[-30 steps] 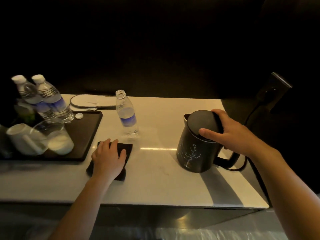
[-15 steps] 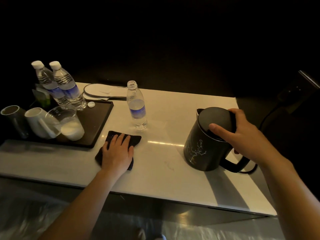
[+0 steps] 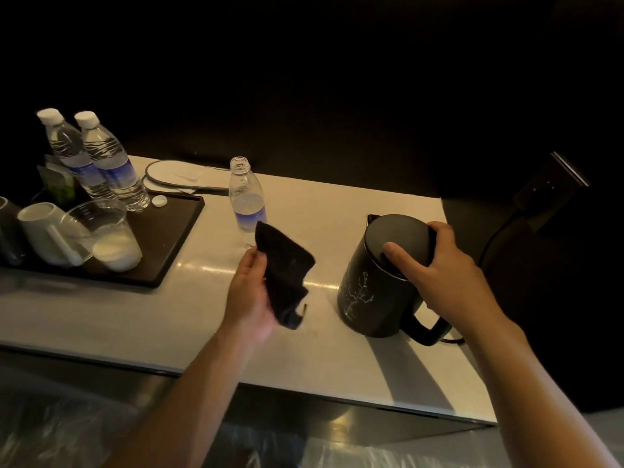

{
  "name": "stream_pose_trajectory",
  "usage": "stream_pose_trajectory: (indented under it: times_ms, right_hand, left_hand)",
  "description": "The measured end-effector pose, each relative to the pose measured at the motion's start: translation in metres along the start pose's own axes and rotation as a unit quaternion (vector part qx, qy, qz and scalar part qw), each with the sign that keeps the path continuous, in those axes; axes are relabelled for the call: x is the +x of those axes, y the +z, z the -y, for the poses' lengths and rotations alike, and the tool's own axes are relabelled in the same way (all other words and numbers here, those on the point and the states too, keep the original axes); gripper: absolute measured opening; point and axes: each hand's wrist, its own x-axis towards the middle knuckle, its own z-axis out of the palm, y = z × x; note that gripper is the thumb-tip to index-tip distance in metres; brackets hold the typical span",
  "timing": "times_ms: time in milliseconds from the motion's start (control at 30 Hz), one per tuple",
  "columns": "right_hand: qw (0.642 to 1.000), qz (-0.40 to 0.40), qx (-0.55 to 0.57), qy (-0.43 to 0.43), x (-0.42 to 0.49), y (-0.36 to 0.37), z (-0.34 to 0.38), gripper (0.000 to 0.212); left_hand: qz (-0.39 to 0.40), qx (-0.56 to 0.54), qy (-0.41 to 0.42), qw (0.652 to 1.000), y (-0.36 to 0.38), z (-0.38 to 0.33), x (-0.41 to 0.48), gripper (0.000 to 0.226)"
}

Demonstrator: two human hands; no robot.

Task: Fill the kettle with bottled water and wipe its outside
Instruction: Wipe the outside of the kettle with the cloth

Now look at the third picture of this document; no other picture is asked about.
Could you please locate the person's left hand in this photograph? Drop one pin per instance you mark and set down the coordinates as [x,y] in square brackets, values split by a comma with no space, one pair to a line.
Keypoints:
[246,297]

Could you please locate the person's right hand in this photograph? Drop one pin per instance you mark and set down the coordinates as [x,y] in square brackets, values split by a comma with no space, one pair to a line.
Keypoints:
[446,282]

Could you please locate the person's left thumb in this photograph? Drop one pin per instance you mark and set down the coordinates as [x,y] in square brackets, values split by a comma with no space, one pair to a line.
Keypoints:
[256,262]

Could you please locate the person's right thumb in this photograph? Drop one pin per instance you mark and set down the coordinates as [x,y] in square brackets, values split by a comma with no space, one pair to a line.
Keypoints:
[402,255]

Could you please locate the black cloth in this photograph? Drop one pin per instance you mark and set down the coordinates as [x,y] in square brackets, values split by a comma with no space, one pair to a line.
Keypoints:
[285,275]

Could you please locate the black electric kettle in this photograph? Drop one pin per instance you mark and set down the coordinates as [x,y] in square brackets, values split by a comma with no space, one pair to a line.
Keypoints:
[378,287]

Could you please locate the person's right forearm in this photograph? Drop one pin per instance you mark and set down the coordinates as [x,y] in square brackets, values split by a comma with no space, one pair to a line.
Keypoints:
[536,399]

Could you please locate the person's left forearm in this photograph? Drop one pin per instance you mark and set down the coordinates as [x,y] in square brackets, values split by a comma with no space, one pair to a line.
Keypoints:
[175,404]

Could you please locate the open small water bottle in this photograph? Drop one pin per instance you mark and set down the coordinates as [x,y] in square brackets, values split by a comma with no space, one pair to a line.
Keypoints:
[246,199]

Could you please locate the black tray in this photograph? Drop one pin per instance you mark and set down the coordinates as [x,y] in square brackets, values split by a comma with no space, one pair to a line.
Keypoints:
[156,238]

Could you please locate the white slipper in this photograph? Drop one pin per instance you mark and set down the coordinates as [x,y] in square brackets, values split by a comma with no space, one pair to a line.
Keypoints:
[187,176]

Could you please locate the white bottle cap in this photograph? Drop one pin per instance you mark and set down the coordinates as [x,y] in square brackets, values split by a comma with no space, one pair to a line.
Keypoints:
[159,201]

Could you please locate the clear glass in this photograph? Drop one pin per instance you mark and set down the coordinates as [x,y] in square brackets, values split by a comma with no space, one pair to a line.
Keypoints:
[105,236]

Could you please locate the capped water bottle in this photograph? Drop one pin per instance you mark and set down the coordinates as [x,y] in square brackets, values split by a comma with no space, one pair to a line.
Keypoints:
[73,153]
[114,163]

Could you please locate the white mug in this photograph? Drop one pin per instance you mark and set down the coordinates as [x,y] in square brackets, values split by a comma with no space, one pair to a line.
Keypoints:
[46,233]

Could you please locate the green tea packet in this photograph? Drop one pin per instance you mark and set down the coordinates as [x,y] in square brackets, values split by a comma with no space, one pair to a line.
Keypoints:
[57,182]

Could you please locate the dark mug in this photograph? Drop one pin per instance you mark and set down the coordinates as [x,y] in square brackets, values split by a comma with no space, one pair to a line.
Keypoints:
[9,233]

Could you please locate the black wall socket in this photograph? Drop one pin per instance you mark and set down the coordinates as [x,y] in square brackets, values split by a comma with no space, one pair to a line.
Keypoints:
[551,187]

